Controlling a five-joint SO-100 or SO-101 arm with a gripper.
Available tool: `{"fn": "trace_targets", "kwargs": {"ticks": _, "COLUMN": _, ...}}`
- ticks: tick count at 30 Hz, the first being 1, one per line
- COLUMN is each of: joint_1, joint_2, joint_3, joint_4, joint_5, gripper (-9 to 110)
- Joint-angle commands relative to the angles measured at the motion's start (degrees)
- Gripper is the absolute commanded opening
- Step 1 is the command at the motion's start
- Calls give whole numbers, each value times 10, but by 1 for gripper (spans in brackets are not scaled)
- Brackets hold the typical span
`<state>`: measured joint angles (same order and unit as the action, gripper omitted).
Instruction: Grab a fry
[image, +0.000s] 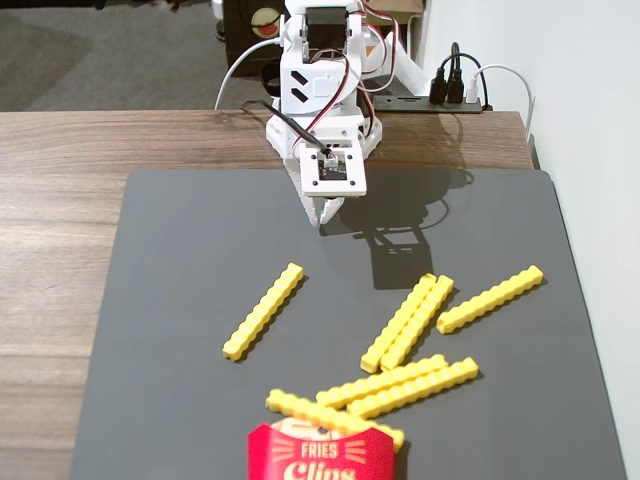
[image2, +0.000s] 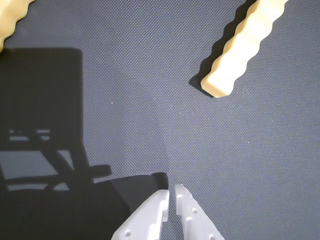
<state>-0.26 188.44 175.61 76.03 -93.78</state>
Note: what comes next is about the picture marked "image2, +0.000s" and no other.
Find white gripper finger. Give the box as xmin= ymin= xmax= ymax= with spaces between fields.
xmin=174 ymin=183 xmax=225 ymax=240
xmin=111 ymin=189 xmax=171 ymax=240

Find crinkle-cut yellow fry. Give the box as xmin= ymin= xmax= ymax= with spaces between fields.
xmin=0 ymin=0 xmax=37 ymax=54
xmin=200 ymin=0 xmax=296 ymax=99

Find dark textured mat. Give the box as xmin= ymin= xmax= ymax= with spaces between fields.
xmin=0 ymin=0 xmax=320 ymax=240

